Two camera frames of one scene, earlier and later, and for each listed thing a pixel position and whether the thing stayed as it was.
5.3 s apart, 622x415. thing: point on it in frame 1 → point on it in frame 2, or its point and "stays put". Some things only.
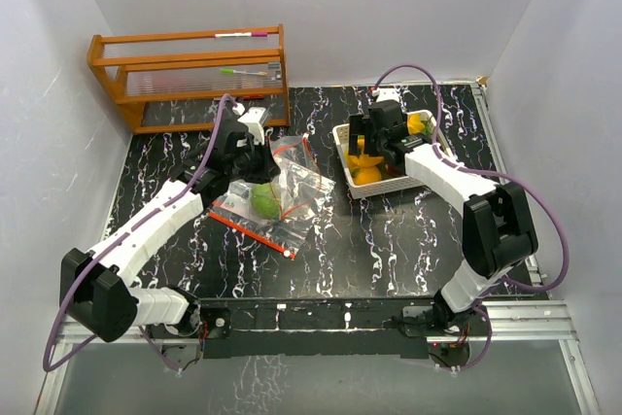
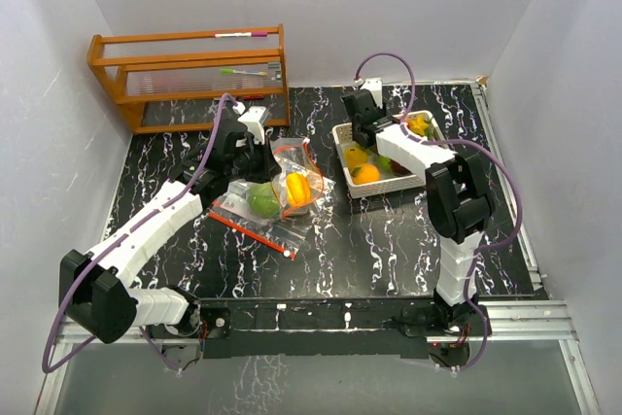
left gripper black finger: (268, 168) stays put
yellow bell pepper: (362, 159) → (297, 189)
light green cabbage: (265, 200) stays put
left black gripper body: (246, 167) stays put
